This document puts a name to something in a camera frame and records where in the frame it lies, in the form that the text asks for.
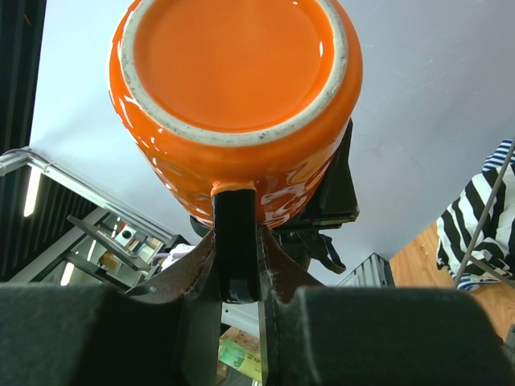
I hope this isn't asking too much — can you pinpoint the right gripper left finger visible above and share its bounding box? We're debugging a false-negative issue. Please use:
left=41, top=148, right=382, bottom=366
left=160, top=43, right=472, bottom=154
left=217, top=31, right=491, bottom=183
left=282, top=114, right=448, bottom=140
left=1, top=235, right=221, bottom=385

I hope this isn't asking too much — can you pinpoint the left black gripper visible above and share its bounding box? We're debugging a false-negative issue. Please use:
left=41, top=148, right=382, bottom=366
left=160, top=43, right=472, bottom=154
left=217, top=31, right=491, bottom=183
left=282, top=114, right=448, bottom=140
left=277, top=119, right=358, bottom=273

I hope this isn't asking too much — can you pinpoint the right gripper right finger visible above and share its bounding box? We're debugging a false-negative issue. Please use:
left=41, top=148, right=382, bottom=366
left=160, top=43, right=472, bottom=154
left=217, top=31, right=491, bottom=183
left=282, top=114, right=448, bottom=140
left=257, top=227, right=514, bottom=385

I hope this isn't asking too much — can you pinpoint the orange ceramic mug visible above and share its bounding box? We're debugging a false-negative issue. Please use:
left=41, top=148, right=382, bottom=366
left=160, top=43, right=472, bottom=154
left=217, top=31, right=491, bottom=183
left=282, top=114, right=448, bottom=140
left=108, top=0, right=365, bottom=305

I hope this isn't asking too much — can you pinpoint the black white striped cloth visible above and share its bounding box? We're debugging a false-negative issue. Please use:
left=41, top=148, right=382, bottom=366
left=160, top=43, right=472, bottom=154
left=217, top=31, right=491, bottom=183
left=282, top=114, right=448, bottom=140
left=436, top=166, right=514, bottom=280

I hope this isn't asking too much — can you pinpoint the blue white striped cloth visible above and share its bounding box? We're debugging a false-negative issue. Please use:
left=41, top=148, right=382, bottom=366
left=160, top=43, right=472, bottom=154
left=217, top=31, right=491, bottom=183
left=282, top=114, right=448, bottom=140
left=456, top=138, right=515, bottom=293

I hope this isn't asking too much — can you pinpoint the left aluminium frame post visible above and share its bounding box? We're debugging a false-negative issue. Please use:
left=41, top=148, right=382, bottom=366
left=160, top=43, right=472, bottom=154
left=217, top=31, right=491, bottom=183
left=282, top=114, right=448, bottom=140
left=1, top=147, right=179, bottom=242

